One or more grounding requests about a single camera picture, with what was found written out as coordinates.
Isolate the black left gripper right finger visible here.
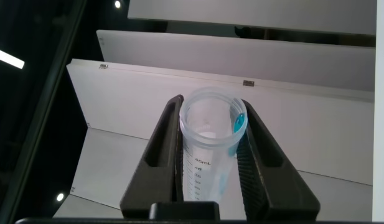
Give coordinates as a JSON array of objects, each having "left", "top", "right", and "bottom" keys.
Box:
[{"left": 236, "top": 100, "right": 321, "bottom": 222}]

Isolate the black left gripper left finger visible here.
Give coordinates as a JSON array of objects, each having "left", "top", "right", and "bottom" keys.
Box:
[{"left": 119, "top": 95, "right": 185, "bottom": 218}]

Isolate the test tube with blue liquid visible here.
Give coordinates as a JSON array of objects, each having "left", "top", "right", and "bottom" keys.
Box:
[{"left": 179, "top": 86, "right": 248, "bottom": 203}]

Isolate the white folding partition screen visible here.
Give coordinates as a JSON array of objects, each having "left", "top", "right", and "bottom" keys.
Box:
[
  {"left": 127, "top": 0, "right": 378, "bottom": 35},
  {"left": 53, "top": 29, "right": 376, "bottom": 222}
]

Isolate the white ceiling light strip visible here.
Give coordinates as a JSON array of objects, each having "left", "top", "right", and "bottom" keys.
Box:
[{"left": 0, "top": 46, "right": 26, "bottom": 70}]

